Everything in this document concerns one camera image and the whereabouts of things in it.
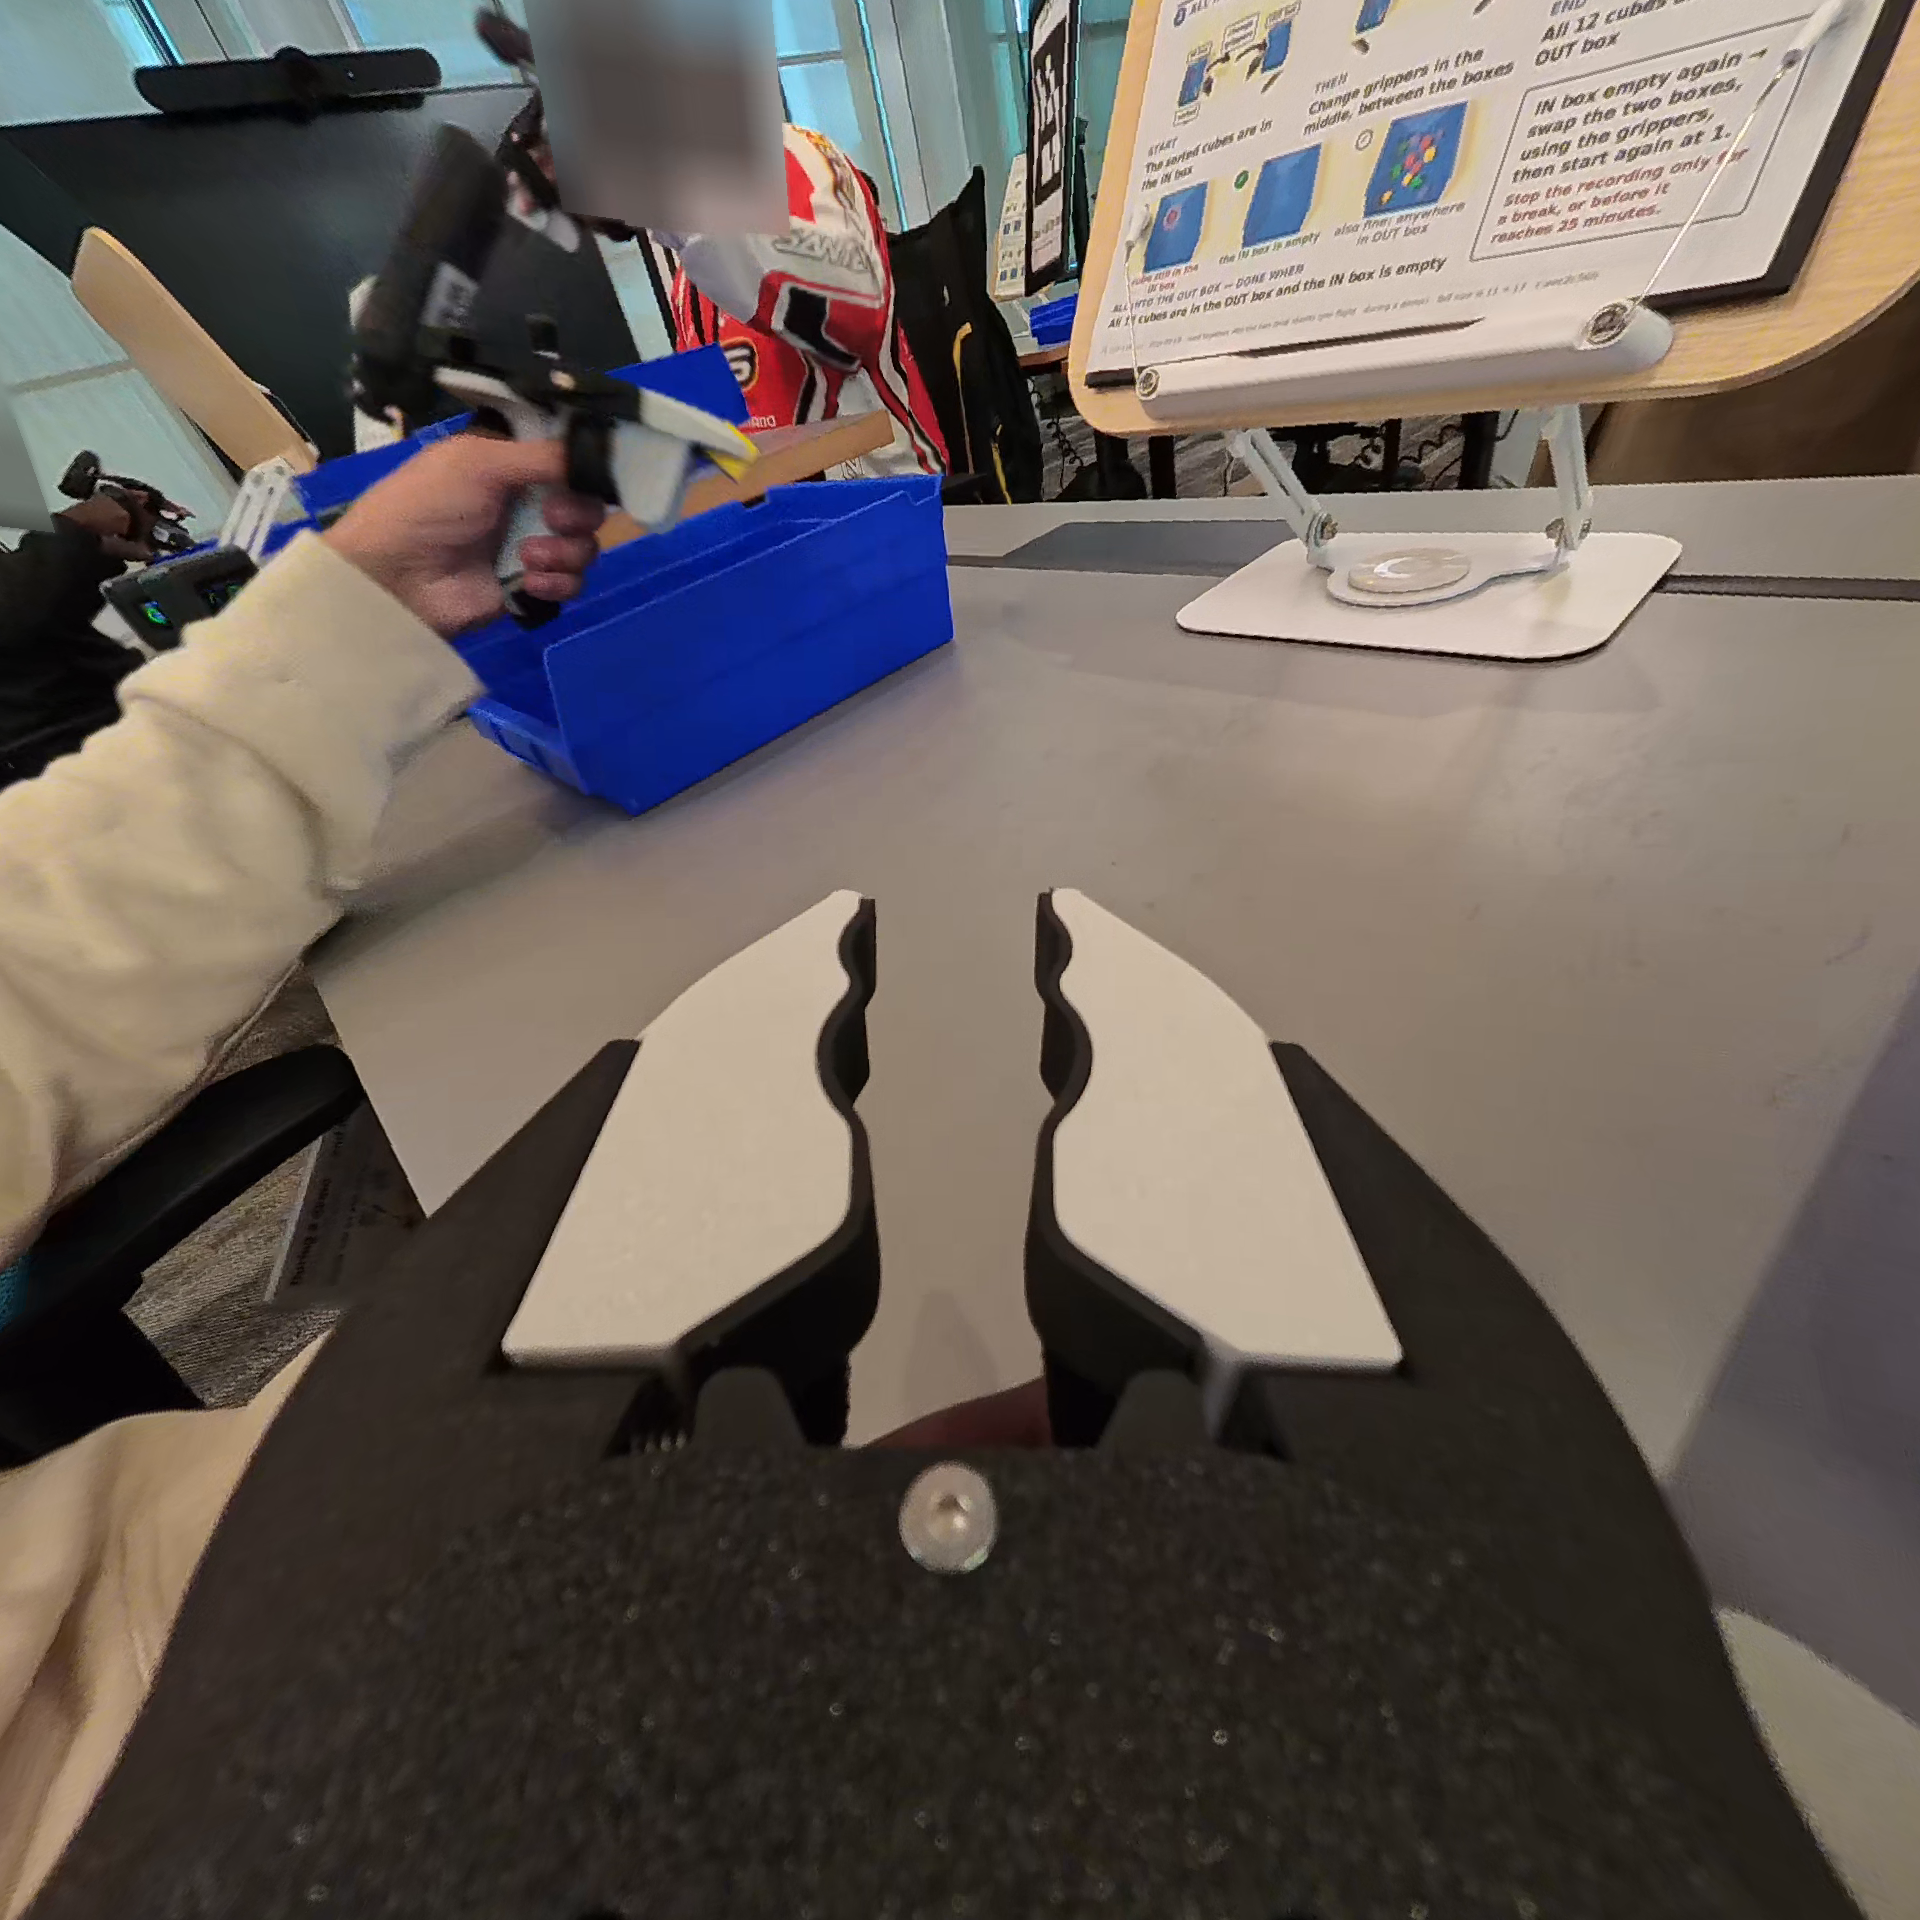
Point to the person's left forearm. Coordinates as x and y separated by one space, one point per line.
195 839

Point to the person's left hand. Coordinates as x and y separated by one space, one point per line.
435 525

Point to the printed instruction sheet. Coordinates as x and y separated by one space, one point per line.
1424 182

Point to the black jacket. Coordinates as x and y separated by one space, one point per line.
966 345

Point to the black battery pack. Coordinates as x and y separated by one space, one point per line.
180 598

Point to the black and white marker sign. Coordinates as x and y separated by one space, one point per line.
1054 136

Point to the blue plastic bin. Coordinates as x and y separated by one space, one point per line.
749 645
691 393

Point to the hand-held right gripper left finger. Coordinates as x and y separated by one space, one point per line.
691 1184

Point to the black video bar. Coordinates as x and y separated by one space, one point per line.
284 82

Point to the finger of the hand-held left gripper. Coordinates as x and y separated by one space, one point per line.
651 473
661 413

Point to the small blue bin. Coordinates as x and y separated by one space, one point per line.
1054 316

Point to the yellow wooden cube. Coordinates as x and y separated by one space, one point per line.
731 444

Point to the black office chair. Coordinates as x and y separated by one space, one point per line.
164 1184

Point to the brown wooden desk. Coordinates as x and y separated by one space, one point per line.
809 452

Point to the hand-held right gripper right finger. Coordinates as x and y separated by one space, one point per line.
1200 1184

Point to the black wall screen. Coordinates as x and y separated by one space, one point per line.
224 225

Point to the instruction sheet on stand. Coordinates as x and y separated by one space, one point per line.
1770 345

